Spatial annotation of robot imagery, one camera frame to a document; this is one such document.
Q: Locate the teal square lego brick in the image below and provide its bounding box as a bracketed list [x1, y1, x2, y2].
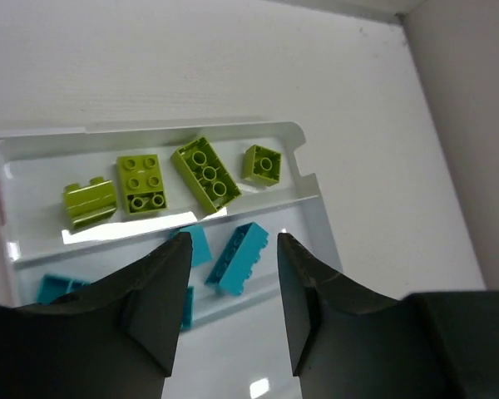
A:
[170, 224, 212, 268]

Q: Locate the white compartment tray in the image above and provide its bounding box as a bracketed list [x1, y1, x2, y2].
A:
[0, 120, 343, 399]

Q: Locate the teal rounded lego brick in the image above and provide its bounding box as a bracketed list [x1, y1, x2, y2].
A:
[36, 273, 91, 304]

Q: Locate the small green lego brick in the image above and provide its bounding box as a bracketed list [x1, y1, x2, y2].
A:
[62, 176, 118, 229]

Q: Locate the small teal lego brick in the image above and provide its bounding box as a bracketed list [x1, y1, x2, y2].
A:
[180, 286, 195, 331]

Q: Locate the green lego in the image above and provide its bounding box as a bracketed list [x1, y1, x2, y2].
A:
[242, 145, 282, 187]

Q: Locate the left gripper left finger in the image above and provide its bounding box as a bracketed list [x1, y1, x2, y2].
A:
[0, 233, 192, 398]

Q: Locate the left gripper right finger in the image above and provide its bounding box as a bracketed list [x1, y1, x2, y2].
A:
[277, 233, 499, 398]

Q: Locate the teal stepped lego brick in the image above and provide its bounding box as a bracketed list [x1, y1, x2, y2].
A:
[205, 222, 269, 296]

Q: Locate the green square lego brick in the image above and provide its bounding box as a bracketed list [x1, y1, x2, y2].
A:
[116, 154, 167, 216]

